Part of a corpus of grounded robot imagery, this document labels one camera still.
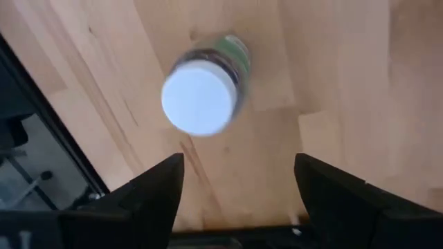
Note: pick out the black office chair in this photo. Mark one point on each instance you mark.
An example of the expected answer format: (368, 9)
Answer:
(45, 175)

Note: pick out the white bottle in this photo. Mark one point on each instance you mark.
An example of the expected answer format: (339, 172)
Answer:
(199, 100)

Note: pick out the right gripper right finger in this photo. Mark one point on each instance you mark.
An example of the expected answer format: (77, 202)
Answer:
(332, 207)

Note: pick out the black aluminium table frame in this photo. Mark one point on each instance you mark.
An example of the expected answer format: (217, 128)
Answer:
(48, 112)

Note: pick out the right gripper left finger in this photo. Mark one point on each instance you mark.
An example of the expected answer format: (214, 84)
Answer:
(159, 200)

